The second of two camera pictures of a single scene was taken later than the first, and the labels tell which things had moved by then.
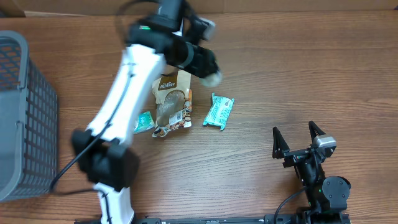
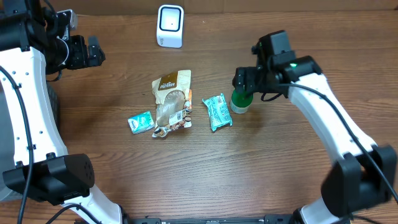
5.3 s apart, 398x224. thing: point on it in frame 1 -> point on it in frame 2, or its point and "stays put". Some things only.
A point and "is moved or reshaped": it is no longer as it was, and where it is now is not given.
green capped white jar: x=212 y=80 -> x=240 y=101
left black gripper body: x=205 y=62 -> x=91 y=53
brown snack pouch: x=173 y=98 stays put
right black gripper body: x=309 y=168 -> x=257 y=82
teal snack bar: x=219 y=112 is moved or reshaped
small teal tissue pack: x=145 y=122 stays put
